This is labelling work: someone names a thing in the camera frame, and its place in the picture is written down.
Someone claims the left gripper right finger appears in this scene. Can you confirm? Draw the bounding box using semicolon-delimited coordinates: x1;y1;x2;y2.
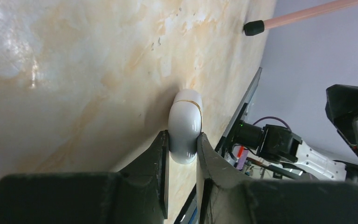
196;133;358;224

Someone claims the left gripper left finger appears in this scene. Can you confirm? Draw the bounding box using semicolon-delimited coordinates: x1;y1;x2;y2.
0;130;169;224

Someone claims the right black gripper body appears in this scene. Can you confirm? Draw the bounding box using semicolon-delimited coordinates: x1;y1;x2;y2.
325;84;358;157

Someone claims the white charging case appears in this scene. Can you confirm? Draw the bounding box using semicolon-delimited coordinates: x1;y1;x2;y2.
168;89;203;164

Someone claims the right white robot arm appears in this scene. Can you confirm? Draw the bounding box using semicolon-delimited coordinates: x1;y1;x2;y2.
230;84;358;182

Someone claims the pink perforated music stand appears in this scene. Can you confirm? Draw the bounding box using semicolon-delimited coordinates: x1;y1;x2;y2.
242;0;358;36

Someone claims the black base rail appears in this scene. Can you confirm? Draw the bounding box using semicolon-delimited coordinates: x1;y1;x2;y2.
174;67;263;224

